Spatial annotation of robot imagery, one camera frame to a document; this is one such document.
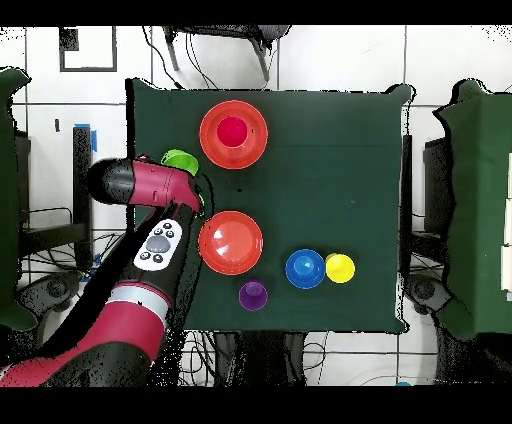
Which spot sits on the green ridged cup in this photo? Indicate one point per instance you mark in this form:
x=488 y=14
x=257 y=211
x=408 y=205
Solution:
x=201 y=200

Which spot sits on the small dark blue bowl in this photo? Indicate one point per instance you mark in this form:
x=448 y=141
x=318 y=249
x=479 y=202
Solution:
x=304 y=268

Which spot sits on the small green bowl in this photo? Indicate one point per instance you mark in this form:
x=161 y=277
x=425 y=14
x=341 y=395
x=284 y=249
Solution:
x=182 y=160

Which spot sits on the red cup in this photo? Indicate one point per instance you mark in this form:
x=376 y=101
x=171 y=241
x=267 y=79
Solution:
x=232 y=132

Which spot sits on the purple cup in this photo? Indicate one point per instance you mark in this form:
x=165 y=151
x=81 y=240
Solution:
x=252 y=296

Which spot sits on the black square floor frame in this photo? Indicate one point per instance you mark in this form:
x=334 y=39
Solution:
x=68 y=40

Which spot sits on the grey chair base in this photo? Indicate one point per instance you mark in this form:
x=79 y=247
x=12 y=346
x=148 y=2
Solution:
x=424 y=288
x=52 y=288

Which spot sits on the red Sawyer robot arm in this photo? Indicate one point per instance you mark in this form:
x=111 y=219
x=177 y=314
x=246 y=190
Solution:
x=140 y=312

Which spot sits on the black metal stand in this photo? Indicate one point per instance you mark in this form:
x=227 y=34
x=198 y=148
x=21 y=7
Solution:
x=82 y=152
x=434 y=180

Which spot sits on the green cloth covered table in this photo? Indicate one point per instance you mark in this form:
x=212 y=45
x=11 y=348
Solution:
x=476 y=200
x=8 y=200

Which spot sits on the large orange bowl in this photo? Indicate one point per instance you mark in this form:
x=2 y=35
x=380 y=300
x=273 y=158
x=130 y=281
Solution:
x=256 y=120
x=230 y=243

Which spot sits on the dark green table cloth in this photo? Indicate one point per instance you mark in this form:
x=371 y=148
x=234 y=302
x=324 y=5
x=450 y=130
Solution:
x=340 y=180

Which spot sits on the tall smooth yellow cup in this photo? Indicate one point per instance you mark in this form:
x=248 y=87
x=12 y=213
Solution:
x=340 y=268

